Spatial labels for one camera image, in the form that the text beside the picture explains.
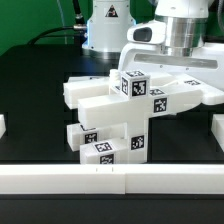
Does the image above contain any white part at edge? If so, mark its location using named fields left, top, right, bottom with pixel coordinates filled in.
left=0, top=114, right=6, bottom=139
left=211, top=114, right=224, bottom=152

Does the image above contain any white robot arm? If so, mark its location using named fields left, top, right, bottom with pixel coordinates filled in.
left=118, top=0, right=224, bottom=90

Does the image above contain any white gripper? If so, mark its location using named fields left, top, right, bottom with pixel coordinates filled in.
left=118, top=43, right=224, bottom=91

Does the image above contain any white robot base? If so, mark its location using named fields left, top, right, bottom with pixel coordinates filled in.
left=82, top=0, right=136, bottom=59

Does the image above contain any black cable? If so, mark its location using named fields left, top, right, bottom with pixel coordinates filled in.
left=26, top=0, right=88, bottom=46

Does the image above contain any white chair seat part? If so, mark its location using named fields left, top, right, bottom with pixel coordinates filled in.
left=109, top=87, right=151, bottom=164

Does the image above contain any white part at right edge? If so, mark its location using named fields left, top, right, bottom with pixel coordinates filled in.
left=211, top=114, right=224, bottom=152

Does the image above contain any white part at left edge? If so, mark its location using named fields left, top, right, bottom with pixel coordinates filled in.
left=0, top=114, right=6, bottom=139

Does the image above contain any white chair back frame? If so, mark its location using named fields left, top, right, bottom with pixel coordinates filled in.
left=63, top=70, right=224, bottom=129

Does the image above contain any white front fence rail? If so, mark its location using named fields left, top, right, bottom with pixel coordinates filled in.
left=0, top=164, right=224, bottom=194

